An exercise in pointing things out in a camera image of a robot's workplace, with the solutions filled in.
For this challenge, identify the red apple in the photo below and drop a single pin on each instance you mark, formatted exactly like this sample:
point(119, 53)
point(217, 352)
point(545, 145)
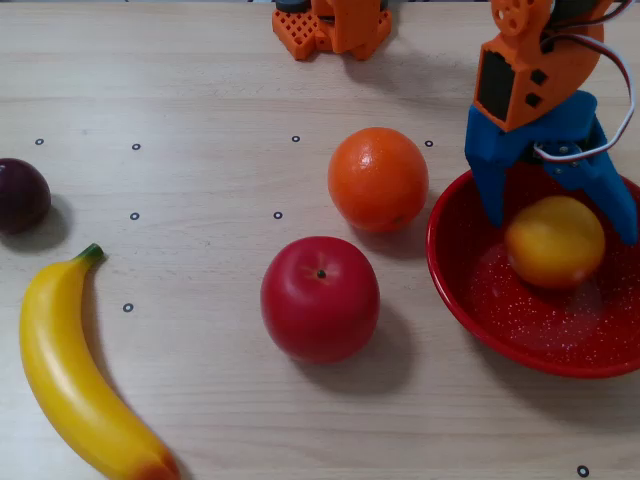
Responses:
point(320, 310)

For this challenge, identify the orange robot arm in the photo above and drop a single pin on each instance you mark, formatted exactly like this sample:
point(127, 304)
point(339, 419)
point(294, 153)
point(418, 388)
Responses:
point(550, 75)

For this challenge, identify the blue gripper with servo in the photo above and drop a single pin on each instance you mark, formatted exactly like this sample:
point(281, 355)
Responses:
point(542, 135)

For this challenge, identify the dark grey table clamp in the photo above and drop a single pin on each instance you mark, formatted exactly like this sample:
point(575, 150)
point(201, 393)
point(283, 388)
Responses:
point(292, 5)

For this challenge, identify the yellow banana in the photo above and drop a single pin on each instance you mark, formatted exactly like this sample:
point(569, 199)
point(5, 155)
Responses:
point(65, 360)

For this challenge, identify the dark purple plum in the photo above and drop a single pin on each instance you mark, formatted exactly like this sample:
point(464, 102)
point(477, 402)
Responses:
point(22, 197)

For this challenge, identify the orange fruit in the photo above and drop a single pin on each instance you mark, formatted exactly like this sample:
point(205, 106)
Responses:
point(377, 180)

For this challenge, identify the yellow orange peach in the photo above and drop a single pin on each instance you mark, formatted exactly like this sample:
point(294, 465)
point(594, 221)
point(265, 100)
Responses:
point(555, 245)

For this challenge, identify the red speckled bowl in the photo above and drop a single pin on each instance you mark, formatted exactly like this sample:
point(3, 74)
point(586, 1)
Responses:
point(525, 330)

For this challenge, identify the orange robot base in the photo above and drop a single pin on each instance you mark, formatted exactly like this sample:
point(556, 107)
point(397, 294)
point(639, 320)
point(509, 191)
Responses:
point(295, 32)

